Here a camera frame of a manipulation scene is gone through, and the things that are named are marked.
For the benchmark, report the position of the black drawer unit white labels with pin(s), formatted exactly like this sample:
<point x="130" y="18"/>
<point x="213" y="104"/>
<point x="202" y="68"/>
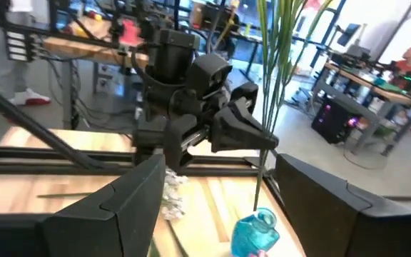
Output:
<point x="17" y="44"/>

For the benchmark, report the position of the white artificial flower bunch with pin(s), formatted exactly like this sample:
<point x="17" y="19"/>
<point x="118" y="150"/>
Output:
<point x="173" y="200"/>

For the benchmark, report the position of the teal glass vase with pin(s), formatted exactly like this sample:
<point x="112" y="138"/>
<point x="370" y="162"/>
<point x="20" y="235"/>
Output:
<point x="253" y="235"/>

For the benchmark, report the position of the black computer tower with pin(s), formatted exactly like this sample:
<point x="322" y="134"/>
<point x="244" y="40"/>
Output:
<point x="334" y="121"/>

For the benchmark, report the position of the tilted dark blue monitor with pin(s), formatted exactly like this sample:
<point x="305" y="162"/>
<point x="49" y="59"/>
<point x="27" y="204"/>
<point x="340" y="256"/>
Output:
<point x="349" y="34"/>

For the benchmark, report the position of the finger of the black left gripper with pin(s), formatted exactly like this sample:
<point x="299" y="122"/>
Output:
<point x="177" y="142"/>
<point x="241" y="132"/>

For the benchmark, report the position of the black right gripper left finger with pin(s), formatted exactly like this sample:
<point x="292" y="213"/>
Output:
<point x="84" y="232"/>

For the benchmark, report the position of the wooden desk grey legs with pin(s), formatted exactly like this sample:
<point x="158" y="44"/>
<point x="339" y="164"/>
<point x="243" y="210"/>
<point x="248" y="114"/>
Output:
<point x="369" y="91"/>

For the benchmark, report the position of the red plastic object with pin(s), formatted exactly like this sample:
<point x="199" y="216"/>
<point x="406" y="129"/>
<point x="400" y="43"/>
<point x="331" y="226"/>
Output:
<point x="131" y="34"/>

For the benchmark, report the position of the pink artificial flower bunch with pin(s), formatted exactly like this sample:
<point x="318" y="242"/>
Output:
<point x="259" y="254"/>
<point x="278" y="53"/>

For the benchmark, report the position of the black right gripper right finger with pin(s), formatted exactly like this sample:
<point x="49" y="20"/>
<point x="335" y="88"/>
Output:
<point x="351" y="232"/>

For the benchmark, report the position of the wooden workbench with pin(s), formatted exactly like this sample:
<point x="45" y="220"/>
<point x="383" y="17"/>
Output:
<point x="84" y="50"/>

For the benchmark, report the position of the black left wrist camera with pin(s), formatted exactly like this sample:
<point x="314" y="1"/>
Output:
<point x="209" y="75"/>

